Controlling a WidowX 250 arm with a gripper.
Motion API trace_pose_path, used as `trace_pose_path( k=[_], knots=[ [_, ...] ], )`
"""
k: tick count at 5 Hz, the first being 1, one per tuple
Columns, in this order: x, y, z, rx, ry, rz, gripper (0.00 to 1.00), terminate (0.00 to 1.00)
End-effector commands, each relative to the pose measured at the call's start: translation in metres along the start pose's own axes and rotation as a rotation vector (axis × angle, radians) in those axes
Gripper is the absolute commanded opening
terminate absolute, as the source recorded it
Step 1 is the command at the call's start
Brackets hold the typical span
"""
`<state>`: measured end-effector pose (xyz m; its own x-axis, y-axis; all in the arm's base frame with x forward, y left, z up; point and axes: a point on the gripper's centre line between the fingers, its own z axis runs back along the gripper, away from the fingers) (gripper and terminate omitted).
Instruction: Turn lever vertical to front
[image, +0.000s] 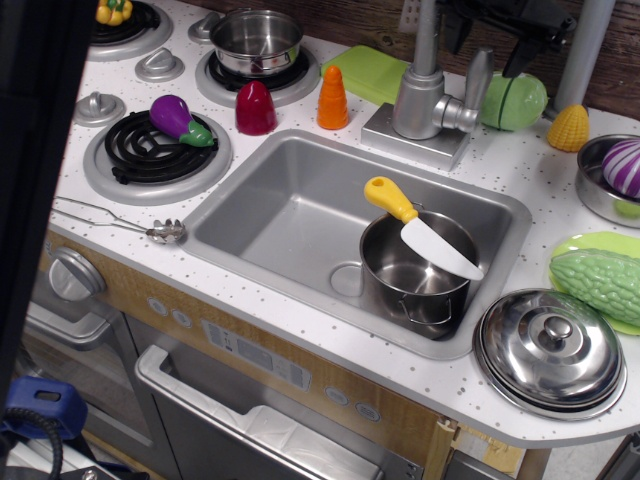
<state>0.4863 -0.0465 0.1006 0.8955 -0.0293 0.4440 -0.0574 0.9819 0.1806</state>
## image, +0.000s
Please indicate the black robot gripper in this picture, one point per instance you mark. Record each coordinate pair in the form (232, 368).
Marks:
(535, 23)

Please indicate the silver faucet lever handle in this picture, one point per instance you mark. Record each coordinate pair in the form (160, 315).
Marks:
(463, 115)

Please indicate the grey vertical pole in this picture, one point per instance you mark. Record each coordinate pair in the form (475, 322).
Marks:
(589, 35)

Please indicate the green toy cabbage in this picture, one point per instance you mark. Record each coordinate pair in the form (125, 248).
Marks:
(512, 104)

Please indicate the silver toy faucet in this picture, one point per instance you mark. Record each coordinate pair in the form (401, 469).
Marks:
(405, 129)

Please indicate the yellow toy corn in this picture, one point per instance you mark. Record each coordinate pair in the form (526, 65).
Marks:
(570, 130)

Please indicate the green cutting board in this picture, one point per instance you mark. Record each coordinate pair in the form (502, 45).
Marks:
(369, 74)

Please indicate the orange toy carrot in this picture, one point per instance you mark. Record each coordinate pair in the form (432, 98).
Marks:
(332, 110)

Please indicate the purple striped toy onion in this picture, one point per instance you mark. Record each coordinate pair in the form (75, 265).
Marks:
(620, 167)

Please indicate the steel bowl right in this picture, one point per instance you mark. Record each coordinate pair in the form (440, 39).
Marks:
(593, 190)

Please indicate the steel pot on stove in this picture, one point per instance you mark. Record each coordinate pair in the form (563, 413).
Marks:
(256, 43)

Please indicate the light green plate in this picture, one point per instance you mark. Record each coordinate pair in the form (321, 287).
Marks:
(609, 241)

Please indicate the red toy pepper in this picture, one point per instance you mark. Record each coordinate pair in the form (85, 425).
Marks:
(255, 112)

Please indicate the steel pot in sink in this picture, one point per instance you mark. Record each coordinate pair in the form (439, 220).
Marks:
(402, 287)

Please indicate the black back right burner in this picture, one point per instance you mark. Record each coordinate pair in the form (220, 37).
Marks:
(234, 82)

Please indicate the grey toy sink basin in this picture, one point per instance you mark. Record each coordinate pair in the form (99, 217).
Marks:
(290, 217)

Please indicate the green toy bitter melon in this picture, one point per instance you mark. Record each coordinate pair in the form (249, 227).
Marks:
(605, 280)

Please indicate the grey stove knob back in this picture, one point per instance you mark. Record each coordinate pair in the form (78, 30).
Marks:
(200, 31)

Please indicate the grey stove knob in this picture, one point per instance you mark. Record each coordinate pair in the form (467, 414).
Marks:
(200, 31)
(98, 109)
(159, 67)

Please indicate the steel pot lid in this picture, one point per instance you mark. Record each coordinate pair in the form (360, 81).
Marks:
(550, 354)

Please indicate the purple toy eggplant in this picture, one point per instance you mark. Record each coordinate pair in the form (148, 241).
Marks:
(171, 116)

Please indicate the grey stove knob middle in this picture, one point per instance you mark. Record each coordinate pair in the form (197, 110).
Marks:
(159, 67)

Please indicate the black back left burner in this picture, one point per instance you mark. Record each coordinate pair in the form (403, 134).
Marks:
(144, 17)

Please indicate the black front stove burner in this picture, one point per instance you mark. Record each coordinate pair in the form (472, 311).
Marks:
(140, 153)

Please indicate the metal pasta server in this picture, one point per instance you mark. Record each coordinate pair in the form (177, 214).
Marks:
(169, 231)

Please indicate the yellow toy bell pepper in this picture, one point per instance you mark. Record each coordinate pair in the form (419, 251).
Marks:
(113, 12)

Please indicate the grey stove knob left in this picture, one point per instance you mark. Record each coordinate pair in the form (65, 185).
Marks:
(98, 109)

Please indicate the silver oven dial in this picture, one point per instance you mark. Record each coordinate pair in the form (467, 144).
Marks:
(72, 277)

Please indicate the blue clamp tool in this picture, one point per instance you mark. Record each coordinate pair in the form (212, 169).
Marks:
(57, 402)

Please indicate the yellow handled toy knife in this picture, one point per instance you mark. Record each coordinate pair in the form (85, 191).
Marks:
(416, 234)

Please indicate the black foreground post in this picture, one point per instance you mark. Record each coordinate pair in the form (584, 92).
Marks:
(44, 45)

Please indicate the grey oven door handle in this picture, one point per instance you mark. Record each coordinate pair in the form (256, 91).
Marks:
(89, 332)

